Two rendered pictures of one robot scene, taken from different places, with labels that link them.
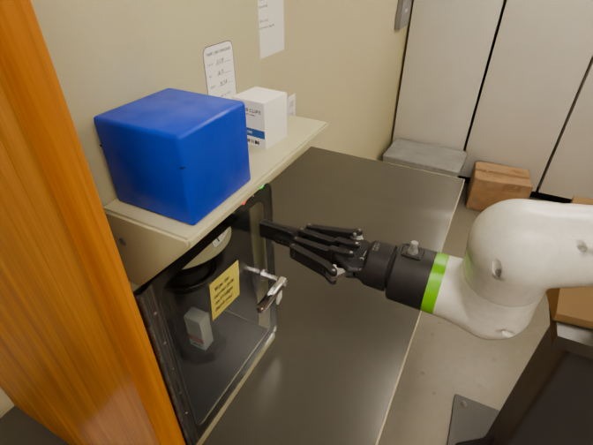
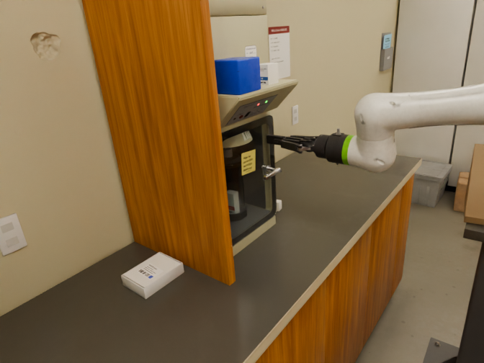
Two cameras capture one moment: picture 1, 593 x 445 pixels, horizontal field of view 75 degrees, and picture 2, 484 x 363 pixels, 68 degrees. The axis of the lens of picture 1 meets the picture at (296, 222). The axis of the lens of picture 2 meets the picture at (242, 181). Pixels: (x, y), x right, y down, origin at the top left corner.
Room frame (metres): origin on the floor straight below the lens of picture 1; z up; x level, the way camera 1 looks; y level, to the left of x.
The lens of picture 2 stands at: (-0.67, -0.10, 1.67)
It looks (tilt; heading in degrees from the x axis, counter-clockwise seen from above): 23 degrees down; 12
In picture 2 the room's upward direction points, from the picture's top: 4 degrees counter-clockwise
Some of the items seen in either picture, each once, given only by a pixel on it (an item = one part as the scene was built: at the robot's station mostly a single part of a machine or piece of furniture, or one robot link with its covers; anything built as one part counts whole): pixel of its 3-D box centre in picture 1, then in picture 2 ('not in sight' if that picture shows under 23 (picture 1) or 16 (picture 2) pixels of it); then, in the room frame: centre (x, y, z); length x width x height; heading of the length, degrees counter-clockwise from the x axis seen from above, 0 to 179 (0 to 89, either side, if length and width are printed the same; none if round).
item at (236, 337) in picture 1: (229, 315); (249, 180); (0.46, 0.12, 1.19); 0.30 x 0.01 x 0.40; 152
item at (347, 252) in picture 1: (321, 252); (296, 143); (0.49, -0.04, 1.31); 0.11 x 0.01 x 0.04; 64
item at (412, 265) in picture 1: (409, 272); (338, 147); (0.44, -0.17, 1.31); 0.09 x 0.06 x 0.12; 153
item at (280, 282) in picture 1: (265, 290); (269, 172); (0.51, 0.06, 1.20); 0.10 x 0.05 x 0.03; 152
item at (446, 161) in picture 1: (422, 170); (412, 181); (2.91, -1.06, 0.17); 0.60 x 0.42 x 0.33; 61
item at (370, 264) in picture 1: (363, 260); (317, 145); (0.47, -0.11, 1.31); 0.09 x 0.08 x 0.07; 63
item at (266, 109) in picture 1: (260, 116); (266, 73); (0.49, 0.05, 1.54); 0.05 x 0.05 x 0.06; 57
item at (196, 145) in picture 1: (180, 152); (235, 75); (0.36, 0.12, 1.56); 0.10 x 0.10 x 0.09; 63
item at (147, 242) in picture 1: (240, 191); (256, 103); (0.44, 0.07, 1.46); 0.32 x 0.12 x 0.10; 153
